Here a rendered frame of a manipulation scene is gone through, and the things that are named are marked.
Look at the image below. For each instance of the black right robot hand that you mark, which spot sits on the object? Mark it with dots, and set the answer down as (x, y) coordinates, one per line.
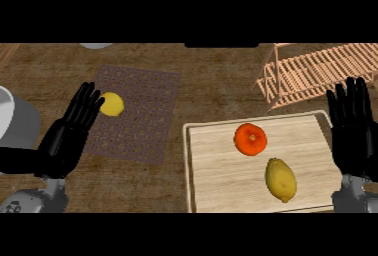
(354, 133)

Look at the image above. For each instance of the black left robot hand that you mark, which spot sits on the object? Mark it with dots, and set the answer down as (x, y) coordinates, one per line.
(64, 143)

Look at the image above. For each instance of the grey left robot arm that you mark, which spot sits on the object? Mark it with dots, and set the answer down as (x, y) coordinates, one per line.
(35, 198)

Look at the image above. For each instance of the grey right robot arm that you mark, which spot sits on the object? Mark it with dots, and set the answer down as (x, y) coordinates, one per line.
(354, 196)

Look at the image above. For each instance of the pale wooden tiered shelf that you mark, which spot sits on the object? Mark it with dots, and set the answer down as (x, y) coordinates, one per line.
(315, 73)

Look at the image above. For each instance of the pale wooden tray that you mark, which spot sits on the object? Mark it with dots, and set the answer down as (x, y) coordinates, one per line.
(256, 163)

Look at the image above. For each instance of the yellow lemon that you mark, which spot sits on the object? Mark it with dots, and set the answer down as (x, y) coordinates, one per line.
(113, 104)

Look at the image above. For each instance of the brown patterned placemat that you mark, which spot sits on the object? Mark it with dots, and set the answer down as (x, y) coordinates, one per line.
(134, 113)

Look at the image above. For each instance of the orange tangerine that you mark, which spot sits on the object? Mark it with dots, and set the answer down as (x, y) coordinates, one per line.
(250, 139)

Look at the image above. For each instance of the grey round object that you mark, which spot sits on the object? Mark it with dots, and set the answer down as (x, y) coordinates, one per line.
(97, 45)

